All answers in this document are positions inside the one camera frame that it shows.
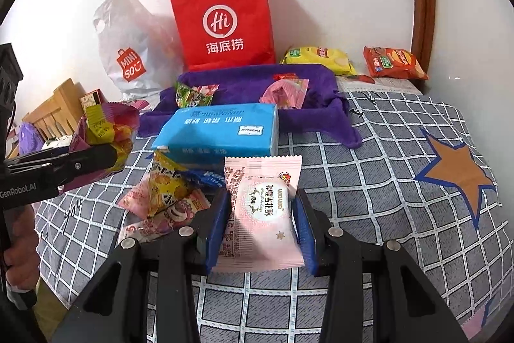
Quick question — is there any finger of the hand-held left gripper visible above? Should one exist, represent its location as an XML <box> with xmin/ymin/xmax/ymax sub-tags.
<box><xmin>50</xmin><ymin>144</ymin><xmax>129</xmax><ymax>193</ymax></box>
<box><xmin>16</xmin><ymin>146</ymin><xmax>77</xmax><ymax>167</ymax></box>

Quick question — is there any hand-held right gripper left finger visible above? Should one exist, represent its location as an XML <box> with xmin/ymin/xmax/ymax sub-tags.
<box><xmin>52</xmin><ymin>188</ymin><xmax>231</xmax><ymax>343</ymax></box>

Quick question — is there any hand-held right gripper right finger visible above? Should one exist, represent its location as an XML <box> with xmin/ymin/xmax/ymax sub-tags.
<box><xmin>292</xmin><ymin>188</ymin><xmax>468</xmax><ymax>343</ymax></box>

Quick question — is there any magenta snack packet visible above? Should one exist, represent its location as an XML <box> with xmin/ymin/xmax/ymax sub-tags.
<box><xmin>68</xmin><ymin>102</ymin><xmax>141</xmax><ymax>177</ymax></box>

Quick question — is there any pale pink pastry packet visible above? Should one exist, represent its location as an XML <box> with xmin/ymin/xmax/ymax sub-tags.
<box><xmin>211</xmin><ymin>155</ymin><xmax>304</xmax><ymax>273</ymax></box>

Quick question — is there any blue small snack packet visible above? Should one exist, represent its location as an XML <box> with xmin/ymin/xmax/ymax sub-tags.
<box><xmin>182</xmin><ymin>168</ymin><xmax>226</xmax><ymax>189</ymax></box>

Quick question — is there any pink yellow cartoon packet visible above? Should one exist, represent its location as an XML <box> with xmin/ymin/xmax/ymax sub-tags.
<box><xmin>118</xmin><ymin>170</ymin><xmax>193</xmax><ymax>219</ymax></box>

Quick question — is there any pink cartoon snack packet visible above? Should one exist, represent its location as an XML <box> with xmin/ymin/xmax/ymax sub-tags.
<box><xmin>118</xmin><ymin>218</ymin><xmax>177</xmax><ymax>243</ymax></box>

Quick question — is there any yellow snack packet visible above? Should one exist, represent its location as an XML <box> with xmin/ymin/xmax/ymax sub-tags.
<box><xmin>153</xmin><ymin>150</ymin><xmax>189</xmax><ymax>177</ymax></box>

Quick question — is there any green candy packet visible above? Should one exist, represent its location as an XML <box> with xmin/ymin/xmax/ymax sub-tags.
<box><xmin>173</xmin><ymin>81</ymin><xmax>219</xmax><ymax>108</ymax></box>

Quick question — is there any pink snack packet clear band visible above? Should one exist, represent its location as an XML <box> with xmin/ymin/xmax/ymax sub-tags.
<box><xmin>259</xmin><ymin>78</ymin><xmax>310</xmax><ymax>111</ymax></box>

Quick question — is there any purple cloth tray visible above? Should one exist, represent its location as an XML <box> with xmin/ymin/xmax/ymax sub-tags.
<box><xmin>137</xmin><ymin>64</ymin><xmax>364</xmax><ymax>150</ymax></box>

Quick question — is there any person's left hand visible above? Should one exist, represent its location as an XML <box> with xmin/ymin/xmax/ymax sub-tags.
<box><xmin>3</xmin><ymin>202</ymin><xmax>41</xmax><ymax>291</ymax></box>

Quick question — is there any purple cloth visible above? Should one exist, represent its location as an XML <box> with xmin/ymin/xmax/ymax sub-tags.
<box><xmin>18</xmin><ymin>122</ymin><xmax>45</xmax><ymax>155</ymax></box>

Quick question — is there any wooden headboard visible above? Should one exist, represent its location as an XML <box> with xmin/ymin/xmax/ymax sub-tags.
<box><xmin>22</xmin><ymin>78</ymin><xmax>87</xmax><ymax>135</ymax></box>

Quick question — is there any grey checked star tablecloth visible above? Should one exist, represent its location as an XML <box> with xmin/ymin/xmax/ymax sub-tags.
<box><xmin>34</xmin><ymin>86</ymin><xmax>514</xmax><ymax>343</ymax></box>

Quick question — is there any patterned book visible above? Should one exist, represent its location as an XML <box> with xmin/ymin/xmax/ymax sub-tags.
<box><xmin>79</xmin><ymin>89</ymin><xmax>108</xmax><ymax>113</ymax></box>

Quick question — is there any blue tissue pack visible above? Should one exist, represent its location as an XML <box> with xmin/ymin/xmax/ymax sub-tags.
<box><xmin>151</xmin><ymin>103</ymin><xmax>279</xmax><ymax>167</ymax></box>

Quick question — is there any white plastic shopping bag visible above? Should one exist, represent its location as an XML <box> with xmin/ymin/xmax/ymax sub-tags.
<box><xmin>93</xmin><ymin>0</ymin><xmax>186</xmax><ymax>103</ymax></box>

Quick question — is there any yellow chip bag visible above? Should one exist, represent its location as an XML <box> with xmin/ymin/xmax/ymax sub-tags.
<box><xmin>280</xmin><ymin>45</ymin><xmax>358</xmax><ymax>76</ymax></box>

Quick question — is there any orange chip bag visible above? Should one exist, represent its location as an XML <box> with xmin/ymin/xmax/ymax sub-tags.
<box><xmin>363</xmin><ymin>46</ymin><xmax>430</xmax><ymax>81</ymax></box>

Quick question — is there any red paper bag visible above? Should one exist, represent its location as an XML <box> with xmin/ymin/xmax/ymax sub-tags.
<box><xmin>168</xmin><ymin>0</ymin><xmax>278</xmax><ymax>72</ymax></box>

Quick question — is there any brown wooden door frame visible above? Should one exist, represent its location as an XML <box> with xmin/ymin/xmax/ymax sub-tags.
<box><xmin>405</xmin><ymin>0</ymin><xmax>436</xmax><ymax>92</ymax></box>

